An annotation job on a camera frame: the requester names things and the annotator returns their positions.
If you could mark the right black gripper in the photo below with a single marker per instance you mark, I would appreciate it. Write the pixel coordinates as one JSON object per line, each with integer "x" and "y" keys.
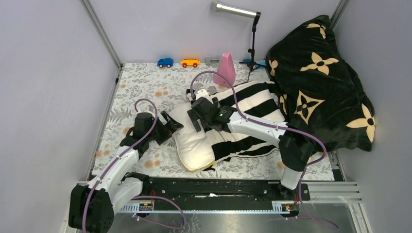
{"x": 195, "y": 117}

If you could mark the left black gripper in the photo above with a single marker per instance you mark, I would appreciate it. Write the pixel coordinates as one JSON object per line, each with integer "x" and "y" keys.
{"x": 166, "y": 132}

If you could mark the white yellow pillow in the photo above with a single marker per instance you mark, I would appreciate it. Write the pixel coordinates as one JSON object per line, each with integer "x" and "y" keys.
{"x": 193, "y": 148}

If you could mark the pink metronome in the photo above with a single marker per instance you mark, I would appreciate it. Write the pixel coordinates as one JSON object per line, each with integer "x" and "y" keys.
{"x": 226, "y": 71}

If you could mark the black white striped pillow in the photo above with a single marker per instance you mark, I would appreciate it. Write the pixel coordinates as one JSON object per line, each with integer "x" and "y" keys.
{"x": 256, "y": 99}

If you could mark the silver flashlight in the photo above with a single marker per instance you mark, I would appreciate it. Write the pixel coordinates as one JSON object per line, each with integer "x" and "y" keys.
{"x": 218, "y": 6}

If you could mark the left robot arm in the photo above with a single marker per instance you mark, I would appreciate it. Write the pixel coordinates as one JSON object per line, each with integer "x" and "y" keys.
{"x": 94, "y": 205}

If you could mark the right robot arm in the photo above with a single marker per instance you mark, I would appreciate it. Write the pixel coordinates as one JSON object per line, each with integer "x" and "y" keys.
{"x": 295, "y": 146}

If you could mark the floral patterned table cloth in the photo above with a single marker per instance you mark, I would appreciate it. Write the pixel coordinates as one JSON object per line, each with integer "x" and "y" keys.
{"x": 166, "y": 87}

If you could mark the orange toy car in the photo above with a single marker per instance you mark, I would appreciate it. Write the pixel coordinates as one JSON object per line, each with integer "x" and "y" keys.
{"x": 189, "y": 62}

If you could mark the blue toy car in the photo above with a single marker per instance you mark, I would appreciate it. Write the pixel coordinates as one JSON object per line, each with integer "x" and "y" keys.
{"x": 165, "y": 62}

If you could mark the black floral patterned blanket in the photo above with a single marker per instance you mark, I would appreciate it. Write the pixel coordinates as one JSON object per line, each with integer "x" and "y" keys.
{"x": 317, "y": 87}

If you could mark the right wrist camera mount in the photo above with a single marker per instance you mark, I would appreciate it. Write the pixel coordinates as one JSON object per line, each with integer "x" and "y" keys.
{"x": 202, "y": 94}

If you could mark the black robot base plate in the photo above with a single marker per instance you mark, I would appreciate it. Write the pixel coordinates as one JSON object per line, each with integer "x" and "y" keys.
{"x": 164, "y": 195}

